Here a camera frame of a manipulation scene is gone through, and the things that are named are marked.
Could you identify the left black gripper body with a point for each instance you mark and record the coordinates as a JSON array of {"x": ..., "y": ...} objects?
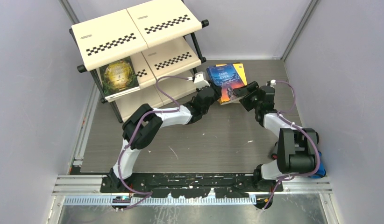
[{"x": 205, "y": 111}]

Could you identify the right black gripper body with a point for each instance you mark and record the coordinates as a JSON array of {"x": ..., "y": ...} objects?
[{"x": 251, "y": 101}]

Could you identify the blue Jane Eyre book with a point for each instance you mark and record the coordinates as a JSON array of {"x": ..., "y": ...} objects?
[{"x": 225, "y": 76}]

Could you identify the yellow book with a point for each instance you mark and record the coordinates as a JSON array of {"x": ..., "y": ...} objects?
[{"x": 239, "y": 67}]

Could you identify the cream three-tier shelf rack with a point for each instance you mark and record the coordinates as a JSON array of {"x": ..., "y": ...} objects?
[{"x": 159, "y": 36}]

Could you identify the green gold cover book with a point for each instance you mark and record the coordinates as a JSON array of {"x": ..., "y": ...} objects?
[{"x": 118, "y": 79}]

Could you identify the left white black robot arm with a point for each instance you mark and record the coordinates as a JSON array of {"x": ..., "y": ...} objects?
[{"x": 141, "y": 128}]

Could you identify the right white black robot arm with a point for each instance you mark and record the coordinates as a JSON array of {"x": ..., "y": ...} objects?
[{"x": 296, "y": 152}]

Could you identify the red black scissors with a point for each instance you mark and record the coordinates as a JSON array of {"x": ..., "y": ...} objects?
[{"x": 273, "y": 153}]

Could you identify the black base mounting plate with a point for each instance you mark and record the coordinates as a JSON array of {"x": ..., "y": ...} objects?
[{"x": 193, "y": 189}]

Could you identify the blue cloth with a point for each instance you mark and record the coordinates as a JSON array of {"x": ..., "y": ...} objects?
[{"x": 321, "y": 172}]

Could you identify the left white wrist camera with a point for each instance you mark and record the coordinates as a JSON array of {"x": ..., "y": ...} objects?
[{"x": 199, "y": 80}]

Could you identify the aluminium rail frame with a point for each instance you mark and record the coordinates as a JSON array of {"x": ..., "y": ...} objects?
[{"x": 77, "y": 200}]

